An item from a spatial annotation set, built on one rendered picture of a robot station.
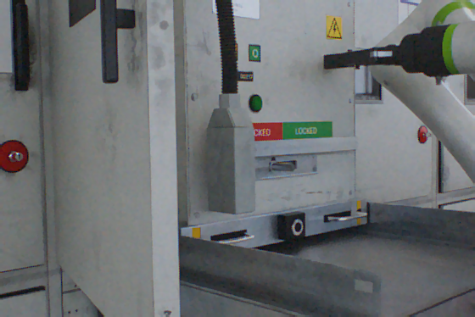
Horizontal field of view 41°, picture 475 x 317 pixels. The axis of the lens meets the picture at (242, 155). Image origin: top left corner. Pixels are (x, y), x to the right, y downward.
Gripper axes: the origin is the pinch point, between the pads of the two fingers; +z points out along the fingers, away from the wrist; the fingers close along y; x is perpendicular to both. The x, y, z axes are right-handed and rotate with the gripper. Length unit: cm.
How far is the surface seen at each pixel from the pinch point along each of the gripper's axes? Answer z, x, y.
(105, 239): -9, -28, -63
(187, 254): 0, -34, -42
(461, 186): 28, -38, 108
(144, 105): -27, -10, -69
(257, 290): -16, -37, -42
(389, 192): 28, -36, 62
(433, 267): -26.5, -38.3, -8.4
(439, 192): 29, -39, 95
